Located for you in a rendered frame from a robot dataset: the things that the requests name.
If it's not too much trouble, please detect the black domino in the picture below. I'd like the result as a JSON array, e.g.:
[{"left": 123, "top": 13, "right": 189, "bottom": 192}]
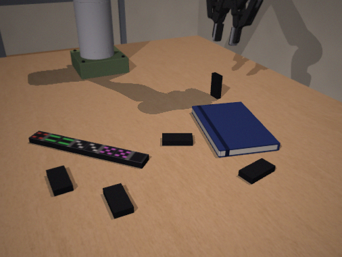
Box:
[
  {"left": 162, "top": 133, "right": 193, "bottom": 146},
  {"left": 238, "top": 158, "right": 276, "bottom": 184},
  {"left": 82, "top": 142, "right": 119, "bottom": 162},
  {"left": 46, "top": 165, "right": 74, "bottom": 197},
  {"left": 55, "top": 137, "right": 90, "bottom": 155},
  {"left": 29, "top": 131, "right": 64, "bottom": 148},
  {"left": 112, "top": 148, "right": 149, "bottom": 168},
  {"left": 210, "top": 72, "right": 223, "bottom": 99},
  {"left": 103, "top": 183, "right": 135, "bottom": 219}
]

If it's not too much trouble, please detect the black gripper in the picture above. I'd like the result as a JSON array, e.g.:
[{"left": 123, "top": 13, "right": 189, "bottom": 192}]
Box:
[{"left": 206, "top": 0, "right": 263, "bottom": 46}]

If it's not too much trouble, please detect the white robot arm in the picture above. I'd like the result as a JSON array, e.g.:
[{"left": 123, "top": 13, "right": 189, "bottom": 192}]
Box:
[{"left": 73, "top": 0, "right": 114, "bottom": 60}]

